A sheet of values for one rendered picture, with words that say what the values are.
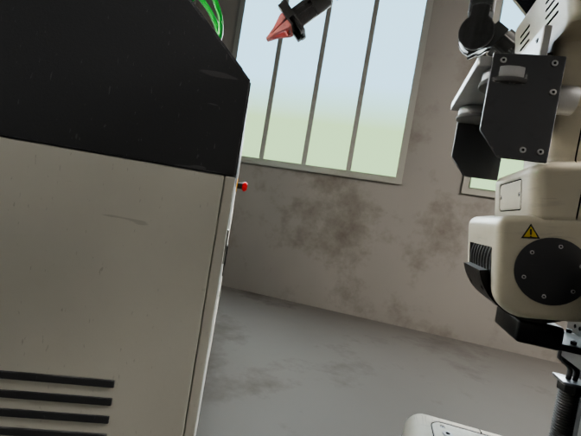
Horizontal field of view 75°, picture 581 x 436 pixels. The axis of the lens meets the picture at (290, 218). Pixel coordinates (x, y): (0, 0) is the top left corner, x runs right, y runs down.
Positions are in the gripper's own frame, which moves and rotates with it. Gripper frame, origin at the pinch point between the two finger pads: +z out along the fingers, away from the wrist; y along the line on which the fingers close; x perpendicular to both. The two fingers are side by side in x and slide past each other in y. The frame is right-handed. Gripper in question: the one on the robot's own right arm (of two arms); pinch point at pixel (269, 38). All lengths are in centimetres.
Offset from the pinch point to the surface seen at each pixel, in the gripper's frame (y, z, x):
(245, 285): -67, 105, -196
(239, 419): -94, 78, -17
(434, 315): -160, -8, -174
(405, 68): 3, -92, -183
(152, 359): -54, 50, 49
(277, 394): -102, 71, -40
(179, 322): -51, 43, 49
